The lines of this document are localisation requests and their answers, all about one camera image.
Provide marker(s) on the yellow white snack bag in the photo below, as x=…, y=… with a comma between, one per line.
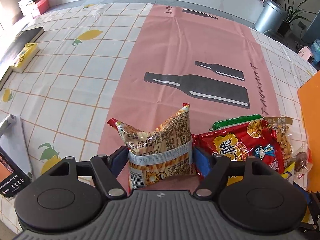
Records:
x=289, y=172

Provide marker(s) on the pink small heater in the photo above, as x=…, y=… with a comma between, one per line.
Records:
x=306, y=54

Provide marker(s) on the yellow bean snack pack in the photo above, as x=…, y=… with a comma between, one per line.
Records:
x=281, y=127

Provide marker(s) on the pink bottle-print cloth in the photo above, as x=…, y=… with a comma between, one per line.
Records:
x=213, y=64

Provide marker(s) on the red noodle snack bag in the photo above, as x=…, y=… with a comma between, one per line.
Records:
x=254, y=138

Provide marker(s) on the green sausage stick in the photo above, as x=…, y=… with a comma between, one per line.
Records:
x=234, y=121

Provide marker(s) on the silver trash can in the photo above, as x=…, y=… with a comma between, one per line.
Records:
x=271, y=17

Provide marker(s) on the yellow tissue pack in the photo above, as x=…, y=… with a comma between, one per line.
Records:
x=22, y=60

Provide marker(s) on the brown fries snack bag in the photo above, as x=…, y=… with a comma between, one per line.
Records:
x=165, y=152

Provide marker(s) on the small red-top snack packet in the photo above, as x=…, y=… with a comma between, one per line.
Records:
x=303, y=159

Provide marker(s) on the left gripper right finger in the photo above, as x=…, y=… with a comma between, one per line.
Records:
x=213, y=169

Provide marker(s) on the black book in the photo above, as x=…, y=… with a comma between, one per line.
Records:
x=22, y=38

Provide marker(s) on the red white storage box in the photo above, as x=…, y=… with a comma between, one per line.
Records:
x=33, y=8

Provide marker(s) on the phone on stand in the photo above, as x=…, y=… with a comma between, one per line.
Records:
x=16, y=170

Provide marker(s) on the orange cardboard box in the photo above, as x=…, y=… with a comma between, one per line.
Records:
x=309, y=99

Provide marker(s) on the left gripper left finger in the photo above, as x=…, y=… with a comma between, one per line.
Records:
x=106, y=169

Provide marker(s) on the blue water jug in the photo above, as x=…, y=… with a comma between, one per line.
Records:
x=315, y=49

